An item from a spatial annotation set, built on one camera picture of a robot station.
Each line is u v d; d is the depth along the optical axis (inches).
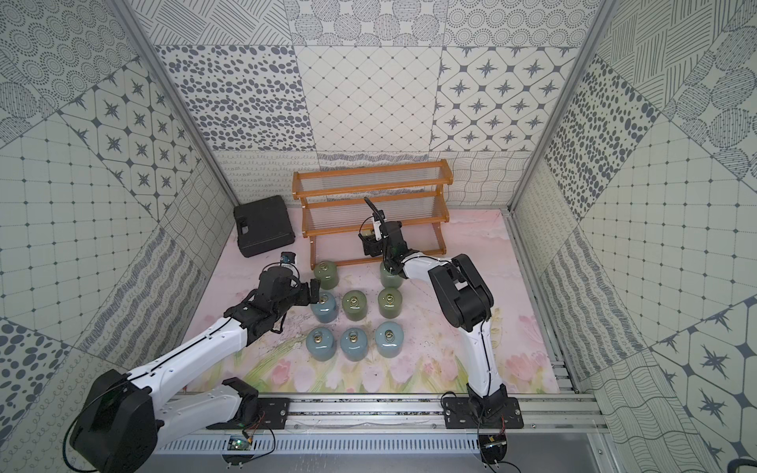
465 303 22.2
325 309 33.7
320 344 30.8
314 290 31.0
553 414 30.1
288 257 29.4
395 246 32.0
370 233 38.2
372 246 36.1
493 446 28.5
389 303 33.8
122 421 15.5
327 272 36.6
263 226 44.0
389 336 30.7
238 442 28.1
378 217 34.7
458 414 28.9
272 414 29.0
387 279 37.3
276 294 25.1
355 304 33.8
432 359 32.9
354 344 30.8
